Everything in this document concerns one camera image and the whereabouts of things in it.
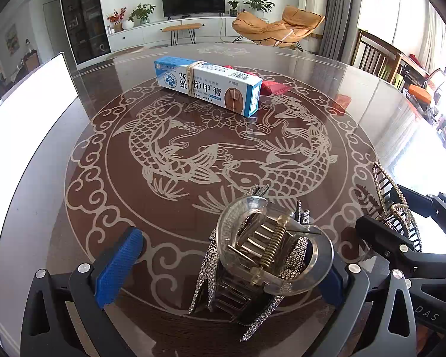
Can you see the orange box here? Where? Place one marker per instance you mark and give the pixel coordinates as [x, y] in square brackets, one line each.
[420, 93]

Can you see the red pouch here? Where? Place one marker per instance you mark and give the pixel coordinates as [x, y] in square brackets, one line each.
[277, 86]

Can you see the rhinestone hair claw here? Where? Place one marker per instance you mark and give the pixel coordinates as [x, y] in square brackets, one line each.
[245, 238]

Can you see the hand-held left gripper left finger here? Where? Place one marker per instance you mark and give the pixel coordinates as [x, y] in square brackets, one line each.
[119, 264]

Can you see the large leafy potted plant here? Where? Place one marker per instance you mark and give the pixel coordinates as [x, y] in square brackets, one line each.
[258, 4]

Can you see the blue white ointment box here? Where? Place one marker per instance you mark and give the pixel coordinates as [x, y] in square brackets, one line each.
[215, 85]

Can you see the framed wall picture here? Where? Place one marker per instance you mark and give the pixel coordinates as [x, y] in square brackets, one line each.
[12, 40]

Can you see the wooden bench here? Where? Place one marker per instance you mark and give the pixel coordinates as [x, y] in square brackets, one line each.
[181, 27]

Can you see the small green potted plant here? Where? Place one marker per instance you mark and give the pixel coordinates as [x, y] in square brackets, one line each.
[233, 6]

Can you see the grey curtain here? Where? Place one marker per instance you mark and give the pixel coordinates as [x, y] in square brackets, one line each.
[340, 13]

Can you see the white round vase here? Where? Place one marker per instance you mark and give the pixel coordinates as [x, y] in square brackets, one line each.
[128, 24]

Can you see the brown striped hair clip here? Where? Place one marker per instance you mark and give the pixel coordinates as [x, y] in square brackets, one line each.
[384, 186]

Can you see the tan rubber band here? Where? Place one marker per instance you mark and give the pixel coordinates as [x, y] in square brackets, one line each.
[190, 67]

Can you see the dark display cabinet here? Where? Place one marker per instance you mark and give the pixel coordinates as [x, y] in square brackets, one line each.
[85, 11]

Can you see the orange lounge chair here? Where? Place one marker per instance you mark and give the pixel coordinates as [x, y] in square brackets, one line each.
[252, 26]

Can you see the red flower potted plant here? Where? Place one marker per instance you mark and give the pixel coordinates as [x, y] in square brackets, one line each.
[117, 18]

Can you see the bushy green potted plant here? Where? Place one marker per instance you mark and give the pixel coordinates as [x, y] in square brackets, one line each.
[141, 13]

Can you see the wooden dining chair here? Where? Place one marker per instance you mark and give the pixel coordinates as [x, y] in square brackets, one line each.
[373, 54]

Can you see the white television cabinet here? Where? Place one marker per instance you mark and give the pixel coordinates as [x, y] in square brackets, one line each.
[145, 33]

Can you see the black flat television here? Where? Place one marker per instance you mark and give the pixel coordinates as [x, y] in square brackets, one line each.
[193, 0]

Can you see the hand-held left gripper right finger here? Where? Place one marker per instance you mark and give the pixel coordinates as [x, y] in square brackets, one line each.
[334, 286]

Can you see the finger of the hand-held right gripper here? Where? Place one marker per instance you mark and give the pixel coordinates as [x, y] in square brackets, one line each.
[379, 236]
[431, 202]

